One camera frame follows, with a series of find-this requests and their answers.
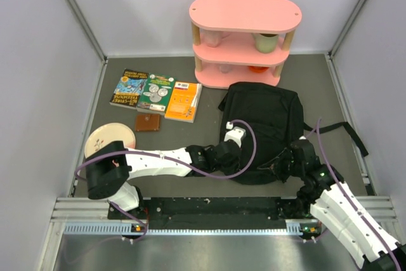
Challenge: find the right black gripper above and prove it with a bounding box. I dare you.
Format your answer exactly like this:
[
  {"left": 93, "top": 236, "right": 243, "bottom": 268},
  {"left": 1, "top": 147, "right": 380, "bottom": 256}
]
[{"left": 258, "top": 147, "right": 305, "bottom": 183}]

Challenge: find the pink mug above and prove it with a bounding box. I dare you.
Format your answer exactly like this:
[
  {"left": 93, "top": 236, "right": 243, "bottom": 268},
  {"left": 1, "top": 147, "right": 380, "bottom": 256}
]
[{"left": 203, "top": 30, "right": 230, "bottom": 48}]

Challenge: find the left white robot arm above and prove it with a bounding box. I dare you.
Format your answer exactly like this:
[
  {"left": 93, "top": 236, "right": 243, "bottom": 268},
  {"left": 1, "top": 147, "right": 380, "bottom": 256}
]
[{"left": 84, "top": 139, "right": 242, "bottom": 218}]

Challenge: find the cream floral plate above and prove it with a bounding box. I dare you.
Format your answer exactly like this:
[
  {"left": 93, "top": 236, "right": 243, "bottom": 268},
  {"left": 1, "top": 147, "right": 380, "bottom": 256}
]
[{"left": 84, "top": 122, "right": 136, "bottom": 158}]

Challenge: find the brown leather wallet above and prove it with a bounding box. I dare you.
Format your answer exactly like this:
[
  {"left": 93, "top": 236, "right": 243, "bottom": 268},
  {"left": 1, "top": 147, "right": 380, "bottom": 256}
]
[{"left": 134, "top": 114, "right": 161, "bottom": 132}]

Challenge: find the green paperback book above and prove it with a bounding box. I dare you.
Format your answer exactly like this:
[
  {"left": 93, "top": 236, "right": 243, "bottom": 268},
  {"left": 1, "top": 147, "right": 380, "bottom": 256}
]
[{"left": 136, "top": 74, "right": 176, "bottom": 116}]

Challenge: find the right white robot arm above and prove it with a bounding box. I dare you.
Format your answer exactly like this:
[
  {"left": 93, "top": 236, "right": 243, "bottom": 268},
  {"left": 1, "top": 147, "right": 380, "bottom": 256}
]
[{"left": 269, "top": 141, "right": 405, "bottom": 270}]

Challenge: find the grey cable duct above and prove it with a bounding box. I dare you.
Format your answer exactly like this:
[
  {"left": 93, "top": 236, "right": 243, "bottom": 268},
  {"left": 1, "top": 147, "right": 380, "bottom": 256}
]
[{"left": 63, "top": 220, "right": 322, "bottom": 238}]

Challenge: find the black student backpack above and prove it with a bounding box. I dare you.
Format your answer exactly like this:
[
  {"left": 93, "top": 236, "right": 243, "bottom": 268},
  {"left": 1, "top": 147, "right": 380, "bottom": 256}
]
[{"left": 218, "top": 81, "right": 369, "bottom": 185}]

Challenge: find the green mug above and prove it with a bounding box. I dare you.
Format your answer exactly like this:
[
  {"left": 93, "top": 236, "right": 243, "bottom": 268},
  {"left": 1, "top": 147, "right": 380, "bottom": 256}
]
[{"left": 252, "top": 33, "right": 278, "bottom": 54}]

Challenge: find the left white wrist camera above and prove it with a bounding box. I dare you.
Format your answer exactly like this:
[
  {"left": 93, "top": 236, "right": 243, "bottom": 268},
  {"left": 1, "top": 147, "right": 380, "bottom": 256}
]
[{"left": 224, "top": 122, "right": 246, "bottom": 147}]

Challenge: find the pink three-tier shelf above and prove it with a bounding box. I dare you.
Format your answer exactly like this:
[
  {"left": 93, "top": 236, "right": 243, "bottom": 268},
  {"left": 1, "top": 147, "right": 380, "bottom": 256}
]
[{"left": 189, "top": 0, "right": 302, "bottom": 89}]

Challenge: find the clear glass cup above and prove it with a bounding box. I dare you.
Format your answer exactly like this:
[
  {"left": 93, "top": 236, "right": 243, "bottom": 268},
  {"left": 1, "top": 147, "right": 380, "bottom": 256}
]
[{"left": 219, "top": 64, "right": 232, "bottom": 74}]

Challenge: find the orange bowl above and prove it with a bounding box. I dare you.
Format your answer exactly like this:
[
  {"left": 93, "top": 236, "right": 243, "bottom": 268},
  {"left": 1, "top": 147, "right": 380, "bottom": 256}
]
[{"left": 248, "top": 66, "right": 269, "bottom": 74}]

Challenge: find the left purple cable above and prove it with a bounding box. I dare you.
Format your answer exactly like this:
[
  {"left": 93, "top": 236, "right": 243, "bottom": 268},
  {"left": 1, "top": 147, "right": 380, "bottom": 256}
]
[{"left": 74, "top": 119, "right": 258, "bottom": 243}]

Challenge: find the orange paperback book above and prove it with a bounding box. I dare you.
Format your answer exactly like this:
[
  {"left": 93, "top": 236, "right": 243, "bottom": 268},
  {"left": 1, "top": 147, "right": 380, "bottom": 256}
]
[{"left": 164, "top": 81, "right": 202, "bottom": 123}]

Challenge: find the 169-storey treehouse book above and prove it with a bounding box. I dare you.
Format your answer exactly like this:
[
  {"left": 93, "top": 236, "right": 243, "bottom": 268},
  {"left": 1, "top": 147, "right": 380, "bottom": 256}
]
[{"left": 110, "top": 69, "right": 149, "bottom": 109}]

